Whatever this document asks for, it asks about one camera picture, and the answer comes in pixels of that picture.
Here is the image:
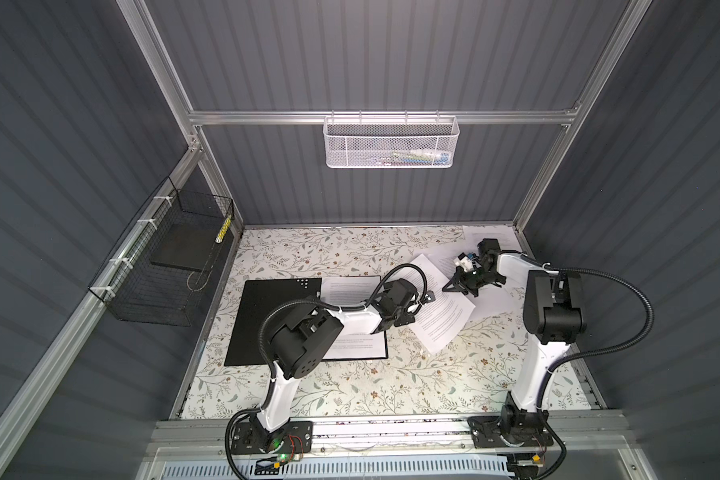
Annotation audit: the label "black clip folder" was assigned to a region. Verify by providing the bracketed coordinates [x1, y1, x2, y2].
[223, 275, 390, 368]

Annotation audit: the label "yellow marker pen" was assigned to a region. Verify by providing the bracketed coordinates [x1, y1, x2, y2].
[215, 216, 232, 244]

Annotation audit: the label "floral table mat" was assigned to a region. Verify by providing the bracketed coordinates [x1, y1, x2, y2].
[179, 224, 592, 420]

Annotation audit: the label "black pad in basket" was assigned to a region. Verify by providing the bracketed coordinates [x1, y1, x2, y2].
[150, 224, 218, 272]

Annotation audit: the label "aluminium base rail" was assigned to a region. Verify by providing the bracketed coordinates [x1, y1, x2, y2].
[145, 410, 636, 460]

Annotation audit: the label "black wire basket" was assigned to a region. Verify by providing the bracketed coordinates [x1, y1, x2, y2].
[89, 181, 235, 327]

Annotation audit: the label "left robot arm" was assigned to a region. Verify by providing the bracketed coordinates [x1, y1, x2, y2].
[247, 279, 435, 453]

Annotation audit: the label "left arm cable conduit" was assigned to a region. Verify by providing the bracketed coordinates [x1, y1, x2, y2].
[224, 262, 430, 480]

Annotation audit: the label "white wire mesh basket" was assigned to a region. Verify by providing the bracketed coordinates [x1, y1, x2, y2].
[322, 113, 460, 169]

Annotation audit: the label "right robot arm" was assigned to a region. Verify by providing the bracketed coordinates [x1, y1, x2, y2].
[442, 238, 586, 448]

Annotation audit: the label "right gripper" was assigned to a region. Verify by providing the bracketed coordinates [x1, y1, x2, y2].
[444, 267, 502, 298]

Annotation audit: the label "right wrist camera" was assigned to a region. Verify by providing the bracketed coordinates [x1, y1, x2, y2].
[454, 252, 479, 272]

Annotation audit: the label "pens in white basket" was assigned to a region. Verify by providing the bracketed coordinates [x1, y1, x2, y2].
[366, 148, 452, 167]

